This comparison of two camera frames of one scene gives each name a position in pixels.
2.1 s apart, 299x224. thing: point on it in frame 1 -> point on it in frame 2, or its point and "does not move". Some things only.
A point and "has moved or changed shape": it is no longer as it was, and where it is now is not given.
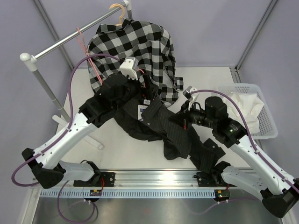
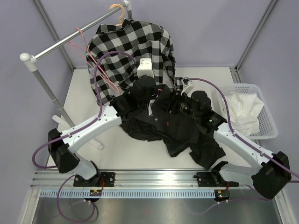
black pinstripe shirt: (149, 118) has moved or changed shape
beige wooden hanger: (120, 23) does not move
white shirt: (249, 105) does not move
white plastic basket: (268, 129) does not move
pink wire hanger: (81, 41) -> (93, 63)
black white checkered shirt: (150, 45) does not move
